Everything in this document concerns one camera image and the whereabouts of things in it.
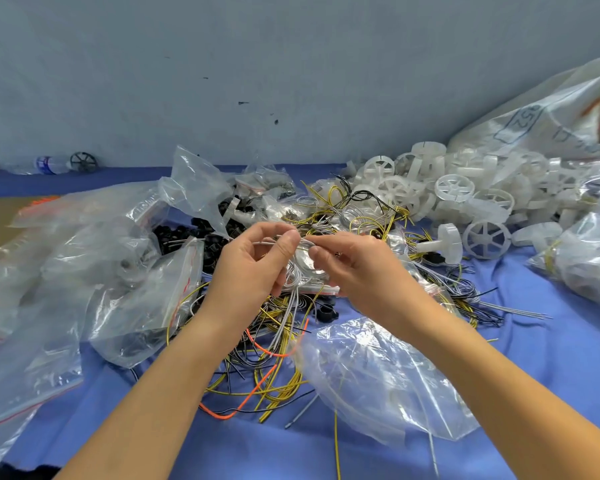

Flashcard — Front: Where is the clear bag of white wheels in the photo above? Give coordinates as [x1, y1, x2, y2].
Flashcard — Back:
[527, 165, 600, 306]

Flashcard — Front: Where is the person's left hand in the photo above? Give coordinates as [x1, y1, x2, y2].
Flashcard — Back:
[199, 221, 302, 341]

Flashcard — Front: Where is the clear plastic water bottle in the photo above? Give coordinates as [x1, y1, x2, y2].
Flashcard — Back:
[2, 155, 74, 176]

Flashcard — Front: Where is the person's right forearm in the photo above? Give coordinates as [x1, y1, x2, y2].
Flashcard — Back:
[375, 300, 600, 480]

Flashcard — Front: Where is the small clear bag of parts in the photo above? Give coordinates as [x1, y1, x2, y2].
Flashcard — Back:
[234, 164, 297, 197]

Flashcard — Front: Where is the heap of clear plastic bags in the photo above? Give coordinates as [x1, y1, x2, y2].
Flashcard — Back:
[0, 181, 172, 463]

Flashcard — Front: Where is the person's left forearm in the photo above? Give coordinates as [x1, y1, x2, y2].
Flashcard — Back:
[54, 314, 255, 480]

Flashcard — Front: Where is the large white woven sack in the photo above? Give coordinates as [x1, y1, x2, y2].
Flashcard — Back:
[447, 54, 600, 164]

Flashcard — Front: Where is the blue table cloth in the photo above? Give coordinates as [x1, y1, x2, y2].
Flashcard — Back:
[0, 164, 600, 480]

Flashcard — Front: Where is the empty clear plastic bag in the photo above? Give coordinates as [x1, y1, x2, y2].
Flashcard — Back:
[291, 316, 481, 448]

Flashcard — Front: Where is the pile of white plastic wheels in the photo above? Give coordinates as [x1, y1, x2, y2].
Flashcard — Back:
[342, 141, 581, 261]

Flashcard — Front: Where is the pile of black plastic parts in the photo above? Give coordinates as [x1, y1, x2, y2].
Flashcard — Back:
[151, 200, 262, 274]

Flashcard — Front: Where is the short gray wire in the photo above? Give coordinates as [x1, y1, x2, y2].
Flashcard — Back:
[285, 394, 322, 430]

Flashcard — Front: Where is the person's right hand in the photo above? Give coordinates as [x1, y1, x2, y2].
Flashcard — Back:
[305, 231, 432, 341]

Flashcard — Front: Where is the tangle of yellow black wires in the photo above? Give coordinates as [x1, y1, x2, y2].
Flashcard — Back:
[166, 174, 554, 426]

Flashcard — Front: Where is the black plastic wheel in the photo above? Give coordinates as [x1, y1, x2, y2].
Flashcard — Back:
[68, 151, 100, 174]

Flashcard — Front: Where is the orange wire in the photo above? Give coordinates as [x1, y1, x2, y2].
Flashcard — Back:
[199, 317, 312, 421]

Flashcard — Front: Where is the white wire bundle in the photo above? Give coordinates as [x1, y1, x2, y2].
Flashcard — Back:
[252, 235, 332, 356]

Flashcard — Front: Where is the crumpled upright clear bag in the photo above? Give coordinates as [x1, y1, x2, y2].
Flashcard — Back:
[158, 145, 237, 239]

